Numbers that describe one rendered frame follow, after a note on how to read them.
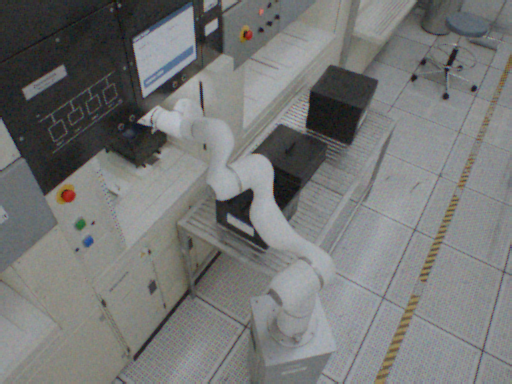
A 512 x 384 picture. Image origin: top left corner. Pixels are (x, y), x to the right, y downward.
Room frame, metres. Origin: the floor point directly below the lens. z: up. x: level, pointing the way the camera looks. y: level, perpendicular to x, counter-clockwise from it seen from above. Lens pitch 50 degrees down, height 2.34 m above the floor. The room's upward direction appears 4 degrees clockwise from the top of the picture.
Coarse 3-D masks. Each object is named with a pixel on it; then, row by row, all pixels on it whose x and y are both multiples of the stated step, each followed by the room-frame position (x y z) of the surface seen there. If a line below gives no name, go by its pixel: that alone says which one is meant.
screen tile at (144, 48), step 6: (162, 30) 1.21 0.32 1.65; (156, 36) 1.18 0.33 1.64; (144, 42) 1.14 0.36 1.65; (150, 42) 1.16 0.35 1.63; (156, 42) 1.18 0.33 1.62; (162, 42) 1.20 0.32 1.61; (138, 48) 1.11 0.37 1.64; (144, 48) 1.13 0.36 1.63; (150, 48) 1.16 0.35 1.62; (162, 48) 1.20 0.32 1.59; (138, 54) 1.11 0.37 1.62; (144, 54) 1.13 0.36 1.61; (156, 54) 1.18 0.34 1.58; (162, 54) 1.20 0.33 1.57; (150, 60) 1.15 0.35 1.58; (156, 60) 1.17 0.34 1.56; (162, 60) 1.19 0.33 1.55; (144, 66) 1.12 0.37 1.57; (150, 66) 1.14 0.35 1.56; (156, 66) 1.17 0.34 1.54; (144, 72) 1.12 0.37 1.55
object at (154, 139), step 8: (144, 128) 1.34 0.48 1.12; (152, 128) 1.38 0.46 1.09; (120, 136) 1.28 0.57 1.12; (136, 136) 1.29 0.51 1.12; (144, 136) 1.33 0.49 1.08; (152, 136) 1.37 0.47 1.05; (160, 136) 1.42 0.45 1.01; (112, 144) 1.33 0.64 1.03; (120, 144) 1.30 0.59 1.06; (128, 144) 1.27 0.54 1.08; (136, 144) 1.28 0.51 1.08; (144, 144) 1.32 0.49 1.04; (152, 144) 1.37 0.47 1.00; (160, 144) 1.41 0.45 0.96; (120, 152) 1.31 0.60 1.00; (128, 152) 1.28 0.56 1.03; (136, 152) 1.28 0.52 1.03; (144, 152) 1.32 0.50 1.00; (152, 152) 1.36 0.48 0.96; (160, 152) 1.41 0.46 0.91; (128, 160) 1.29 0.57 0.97; (136, 160) 1.27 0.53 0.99; (144, 160) 1.31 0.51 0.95; (136, 168) 1.27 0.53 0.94
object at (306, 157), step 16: (288, 128) 1.69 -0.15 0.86; (272, 144) 1.56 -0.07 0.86; (288, 144) 1.57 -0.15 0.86; (304, 144) 1.58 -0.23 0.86; (320, 144) 1.59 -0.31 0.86; (272, 160) 1.45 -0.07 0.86; (288, 160) 1.46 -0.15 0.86; (304, 160) 1.47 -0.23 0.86; (320, 160) 1.53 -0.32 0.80; (288, 176) 1.38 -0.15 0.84; (304, 176) 1.38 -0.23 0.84
